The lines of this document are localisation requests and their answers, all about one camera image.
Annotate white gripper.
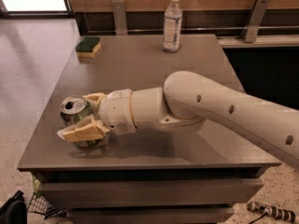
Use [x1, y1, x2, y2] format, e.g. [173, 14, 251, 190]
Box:
[57, 89, 136, 142]

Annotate green soda can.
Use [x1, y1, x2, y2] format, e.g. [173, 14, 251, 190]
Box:
[60, 96, 100, 150]

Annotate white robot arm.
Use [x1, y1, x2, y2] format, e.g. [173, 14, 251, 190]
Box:
[58, 71, 299, 169]

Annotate green and yellow sponge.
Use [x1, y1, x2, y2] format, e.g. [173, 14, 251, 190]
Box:
[75, 36, 101, 58]

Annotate grey drawer cabinet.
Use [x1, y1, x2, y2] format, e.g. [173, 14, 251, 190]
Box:
[18, 35, 277, 224]

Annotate clear plastic water bottle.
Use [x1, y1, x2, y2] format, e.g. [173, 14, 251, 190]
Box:
[163, 0, 182, 52]

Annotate striped power strip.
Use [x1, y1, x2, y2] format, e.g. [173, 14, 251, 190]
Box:
[247, 201, 299, 224]

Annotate black wire basket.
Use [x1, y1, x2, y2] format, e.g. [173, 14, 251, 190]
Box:
[27, 193, 66, 219]

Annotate left metal wall bracket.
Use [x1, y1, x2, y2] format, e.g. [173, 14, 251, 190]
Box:
[112, 0, 128, 35]

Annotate metal wall bracket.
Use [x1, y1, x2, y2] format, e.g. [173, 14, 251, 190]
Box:
[241, 0, 270, 43]
[112, 0, 128, 35]

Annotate right metal wall bracket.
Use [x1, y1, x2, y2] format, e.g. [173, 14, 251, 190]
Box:
[241, 0, 270, 43]

